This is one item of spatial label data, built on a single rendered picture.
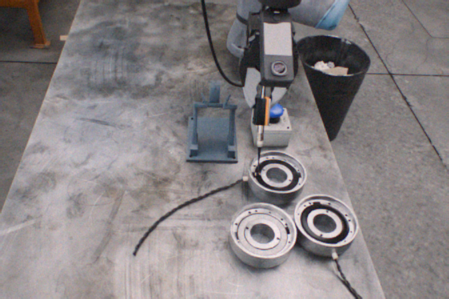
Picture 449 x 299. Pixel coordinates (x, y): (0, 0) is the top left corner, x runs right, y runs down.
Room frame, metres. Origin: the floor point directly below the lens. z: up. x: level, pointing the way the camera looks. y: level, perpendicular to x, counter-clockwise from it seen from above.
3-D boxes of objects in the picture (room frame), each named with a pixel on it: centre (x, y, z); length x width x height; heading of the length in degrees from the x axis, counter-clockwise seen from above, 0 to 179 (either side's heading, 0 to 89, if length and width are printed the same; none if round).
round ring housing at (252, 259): (0.41, -0.06, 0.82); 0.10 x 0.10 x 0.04
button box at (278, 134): (0.69, -0.07, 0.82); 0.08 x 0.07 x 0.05; 10
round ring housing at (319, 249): (0.45, -0.17, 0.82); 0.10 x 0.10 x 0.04
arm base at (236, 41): (1.03, -0.02, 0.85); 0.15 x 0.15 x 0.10
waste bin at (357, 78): (1.70, -0.38, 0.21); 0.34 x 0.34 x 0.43
